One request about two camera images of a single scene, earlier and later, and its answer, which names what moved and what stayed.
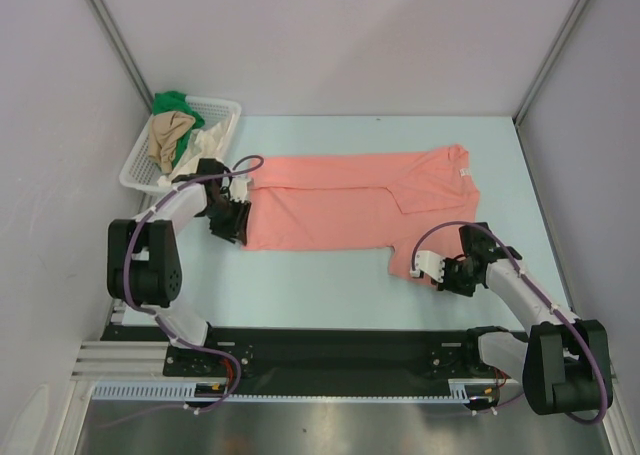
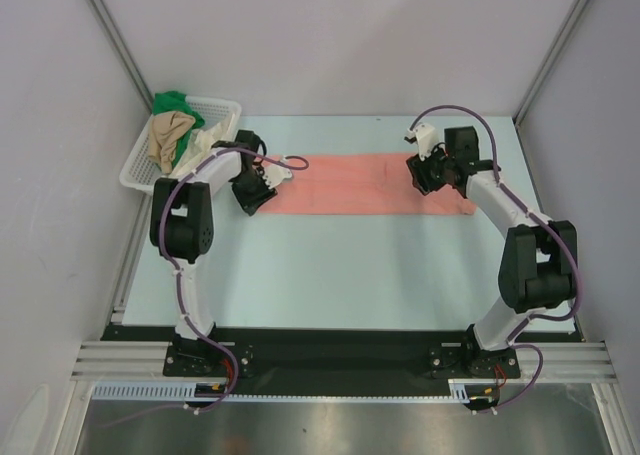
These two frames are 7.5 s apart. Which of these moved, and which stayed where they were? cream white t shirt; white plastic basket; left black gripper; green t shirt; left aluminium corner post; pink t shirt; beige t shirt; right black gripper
Moved: right black gripper; left black gripper; pink t shirt
Stayed: green t shirt; white plastic basket; beige t shirt; cream white t shirt; left aluminium corner post
